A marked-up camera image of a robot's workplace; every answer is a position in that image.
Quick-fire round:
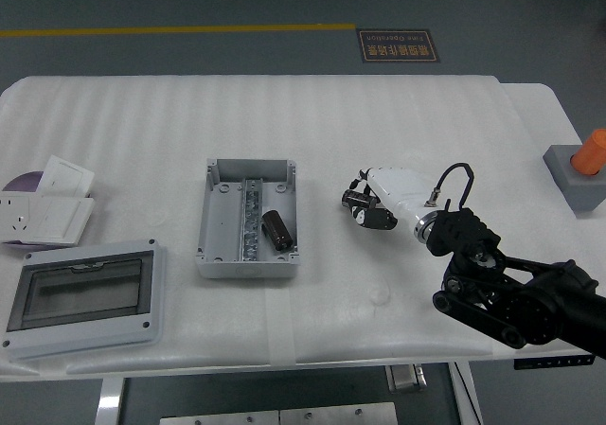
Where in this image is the white table leg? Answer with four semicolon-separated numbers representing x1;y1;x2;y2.
448;362;485;425
94;377;127;425

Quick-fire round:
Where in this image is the orange cylinder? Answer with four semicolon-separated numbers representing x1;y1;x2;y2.
570;129;606;177

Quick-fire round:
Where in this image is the grey open junction box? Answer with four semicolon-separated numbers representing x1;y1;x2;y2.
194;158;303;280

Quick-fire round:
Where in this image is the black table control panel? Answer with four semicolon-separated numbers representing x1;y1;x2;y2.
513;354;597;372

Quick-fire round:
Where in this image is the white switch panel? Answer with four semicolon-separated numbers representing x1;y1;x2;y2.
36;155;96;198
27;195;97;248

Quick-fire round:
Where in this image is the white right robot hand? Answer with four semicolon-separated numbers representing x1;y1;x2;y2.
341;166;440;232

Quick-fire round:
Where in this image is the dark brown cylindrical battery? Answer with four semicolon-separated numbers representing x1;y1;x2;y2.
260;209;294;252

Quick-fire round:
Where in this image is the grey metal plate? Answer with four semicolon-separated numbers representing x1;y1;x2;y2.
159;409;280;425
278;402;398;425

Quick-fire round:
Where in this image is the metal mounting rail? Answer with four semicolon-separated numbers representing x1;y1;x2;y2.
236;177;264;262

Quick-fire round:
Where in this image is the black floor sign orange text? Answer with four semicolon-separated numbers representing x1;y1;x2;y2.
355;28;442;64

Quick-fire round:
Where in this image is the black printed cylindrical battery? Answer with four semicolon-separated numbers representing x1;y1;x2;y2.
341;186;380;214

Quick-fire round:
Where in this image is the white foam mat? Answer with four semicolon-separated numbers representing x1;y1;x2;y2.
0;74;522;379

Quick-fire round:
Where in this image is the grey block base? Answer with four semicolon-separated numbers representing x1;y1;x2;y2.
542;144;606;217

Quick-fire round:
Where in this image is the white wall socket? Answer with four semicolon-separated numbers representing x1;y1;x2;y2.
0;192;45;244

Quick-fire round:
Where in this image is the grey cover with clear window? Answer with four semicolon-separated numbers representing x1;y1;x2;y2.
0;239;168;363

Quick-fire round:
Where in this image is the metal bracket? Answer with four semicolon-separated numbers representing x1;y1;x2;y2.
384;364;428;395

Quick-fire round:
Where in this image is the purple disc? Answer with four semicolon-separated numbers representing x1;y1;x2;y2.
1;171;47;252

